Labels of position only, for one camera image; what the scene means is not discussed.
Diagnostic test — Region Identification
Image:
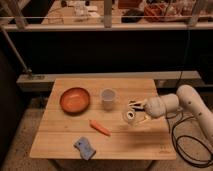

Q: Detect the orange carrot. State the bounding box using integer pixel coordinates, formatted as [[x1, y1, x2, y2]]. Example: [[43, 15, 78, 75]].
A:
[[89, 120, 110, 136]]

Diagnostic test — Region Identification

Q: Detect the grey metal rail frame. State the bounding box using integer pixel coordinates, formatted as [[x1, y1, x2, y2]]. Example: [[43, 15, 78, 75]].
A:
[[0, 0, 213, 84]]

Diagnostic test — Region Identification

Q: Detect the orange round bowl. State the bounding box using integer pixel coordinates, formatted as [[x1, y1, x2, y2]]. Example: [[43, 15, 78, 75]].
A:
[[60, 87, 90, 114]]

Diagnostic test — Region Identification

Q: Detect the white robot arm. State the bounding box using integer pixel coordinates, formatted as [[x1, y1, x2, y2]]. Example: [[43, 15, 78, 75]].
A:
[[128, 85, 213, 146]]

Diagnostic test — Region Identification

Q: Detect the red basket on back bench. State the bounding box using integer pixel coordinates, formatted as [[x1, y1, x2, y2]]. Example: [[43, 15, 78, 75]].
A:
[[144, 3, 182, 22]]

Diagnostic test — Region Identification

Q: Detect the black object on back bench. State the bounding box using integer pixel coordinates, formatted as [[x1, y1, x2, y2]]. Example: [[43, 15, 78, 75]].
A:
[[121, 9, 143, 23]]

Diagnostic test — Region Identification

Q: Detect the blue sponge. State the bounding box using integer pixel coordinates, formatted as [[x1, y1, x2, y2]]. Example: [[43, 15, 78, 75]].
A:
[[74, 137, 96, 160]]

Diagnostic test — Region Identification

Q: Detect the black cable on floor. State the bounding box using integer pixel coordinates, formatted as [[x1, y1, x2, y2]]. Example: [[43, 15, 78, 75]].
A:
[[165, 109, 213, 169]]

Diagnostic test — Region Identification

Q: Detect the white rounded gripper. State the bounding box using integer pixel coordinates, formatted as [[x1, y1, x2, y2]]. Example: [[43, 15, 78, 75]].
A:
[[128, 97, 166, 126]]

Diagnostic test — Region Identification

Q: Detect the wooden table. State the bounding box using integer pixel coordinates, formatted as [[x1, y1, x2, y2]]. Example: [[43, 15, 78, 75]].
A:
[[30, 78, 176, 160]]

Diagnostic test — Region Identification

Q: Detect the clear plastic cup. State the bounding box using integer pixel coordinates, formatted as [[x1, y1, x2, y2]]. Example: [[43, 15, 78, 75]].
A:
[[101, 88, 116, 110]]

